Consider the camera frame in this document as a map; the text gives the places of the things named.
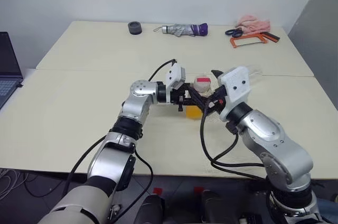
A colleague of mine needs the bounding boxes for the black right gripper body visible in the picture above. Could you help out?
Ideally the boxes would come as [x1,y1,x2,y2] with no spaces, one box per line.
[207,85,229,116]

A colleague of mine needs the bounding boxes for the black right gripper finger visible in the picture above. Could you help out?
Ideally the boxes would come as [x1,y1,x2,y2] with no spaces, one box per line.
[189,98,211,115]
[210,69,226,83]

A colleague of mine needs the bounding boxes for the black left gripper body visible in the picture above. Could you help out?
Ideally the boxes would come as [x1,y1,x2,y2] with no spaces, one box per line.
[170,82,191,113]

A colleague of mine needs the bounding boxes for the pale pink bottle cap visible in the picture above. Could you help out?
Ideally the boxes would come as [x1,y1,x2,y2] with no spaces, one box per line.
[193,76,213,94]

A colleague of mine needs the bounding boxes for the clear orange juice bottle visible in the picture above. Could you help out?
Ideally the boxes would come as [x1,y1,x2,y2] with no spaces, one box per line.
[184,75,214,121]

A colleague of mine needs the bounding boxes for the orange hacksaw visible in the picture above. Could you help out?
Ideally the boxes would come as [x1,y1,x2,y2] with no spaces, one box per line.
[229,31,281,49]

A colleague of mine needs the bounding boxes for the folded grey purple umbrella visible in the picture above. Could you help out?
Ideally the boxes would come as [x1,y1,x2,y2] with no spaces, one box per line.
[153,23,209,37]

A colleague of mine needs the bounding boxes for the pink crumpled cloth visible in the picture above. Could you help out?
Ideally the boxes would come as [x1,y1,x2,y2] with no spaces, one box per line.
[234,14,271,34]

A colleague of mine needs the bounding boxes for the black round tape roll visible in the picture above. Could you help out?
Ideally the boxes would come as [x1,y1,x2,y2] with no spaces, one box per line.
[127,21,143,35]

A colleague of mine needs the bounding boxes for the dark rounded shape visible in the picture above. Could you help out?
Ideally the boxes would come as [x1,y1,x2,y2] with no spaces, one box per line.
[138,193,166,224]
[200,189,231,224]

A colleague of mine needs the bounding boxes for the small black floor box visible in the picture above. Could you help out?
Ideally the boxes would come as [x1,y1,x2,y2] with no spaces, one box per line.
[110,203,121,221]

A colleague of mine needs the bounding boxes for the blue denim fabric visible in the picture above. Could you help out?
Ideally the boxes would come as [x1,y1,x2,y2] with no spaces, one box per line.
[315,198,338,224]

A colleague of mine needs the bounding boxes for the dark laptop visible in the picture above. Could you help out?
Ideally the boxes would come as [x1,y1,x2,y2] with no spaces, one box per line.
[0,32,24,110]

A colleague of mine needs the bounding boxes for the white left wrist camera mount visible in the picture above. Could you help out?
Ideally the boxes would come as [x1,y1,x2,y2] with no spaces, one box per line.
[165,63,187,90]

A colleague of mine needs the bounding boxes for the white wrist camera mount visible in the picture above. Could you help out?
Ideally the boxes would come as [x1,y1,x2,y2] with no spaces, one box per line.
[165,63,187,90]
[218,66,252,122]

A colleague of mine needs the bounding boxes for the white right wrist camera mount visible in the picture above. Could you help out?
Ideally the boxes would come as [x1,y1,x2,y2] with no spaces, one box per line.
[218,66,252,122]

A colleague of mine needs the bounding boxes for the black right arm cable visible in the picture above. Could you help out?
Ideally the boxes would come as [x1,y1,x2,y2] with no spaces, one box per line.
[199,101,270,181]

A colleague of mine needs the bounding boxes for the blue handled scissors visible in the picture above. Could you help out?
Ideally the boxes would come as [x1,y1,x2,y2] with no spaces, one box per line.
[224,27,243,38]

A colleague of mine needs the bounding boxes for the black floor cable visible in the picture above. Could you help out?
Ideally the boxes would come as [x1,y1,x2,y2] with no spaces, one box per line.
[25,173,55,199]

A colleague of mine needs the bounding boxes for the white floor cords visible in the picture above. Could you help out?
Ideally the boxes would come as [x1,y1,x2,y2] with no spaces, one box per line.
[0,168,30,201]

